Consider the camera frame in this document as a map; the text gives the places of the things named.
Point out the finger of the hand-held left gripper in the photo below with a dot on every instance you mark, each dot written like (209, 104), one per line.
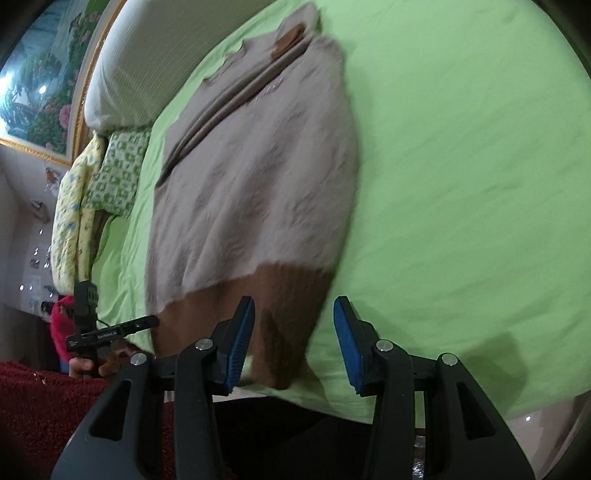
(141, 323)

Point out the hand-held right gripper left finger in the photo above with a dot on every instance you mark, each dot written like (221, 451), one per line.
(241, 341)

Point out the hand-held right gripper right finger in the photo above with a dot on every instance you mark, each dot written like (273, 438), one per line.
(347, 344)

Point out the grey knit sweater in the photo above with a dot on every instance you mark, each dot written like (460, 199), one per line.
(258, 184)

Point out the person's left forearm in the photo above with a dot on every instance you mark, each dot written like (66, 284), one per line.
(59, 325)

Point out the person's left hand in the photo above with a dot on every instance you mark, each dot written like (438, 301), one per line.
(82, 367)

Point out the brown blanket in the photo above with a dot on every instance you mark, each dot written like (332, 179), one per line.
(100, 235)

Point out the yellow printed quilt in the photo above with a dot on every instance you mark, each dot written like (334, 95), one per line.
(69, 221)

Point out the red fleece clothing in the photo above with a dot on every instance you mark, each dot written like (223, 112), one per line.
(41, 415)

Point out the green patterned pillow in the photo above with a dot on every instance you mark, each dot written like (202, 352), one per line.
(115, 175)

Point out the light green bed sheet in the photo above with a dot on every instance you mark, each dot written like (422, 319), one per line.
(461, 184)

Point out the gold framed floral painting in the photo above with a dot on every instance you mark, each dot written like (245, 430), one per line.
(41, 83)

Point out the white striped headboard cushion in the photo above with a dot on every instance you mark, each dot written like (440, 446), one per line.
(147, 60)

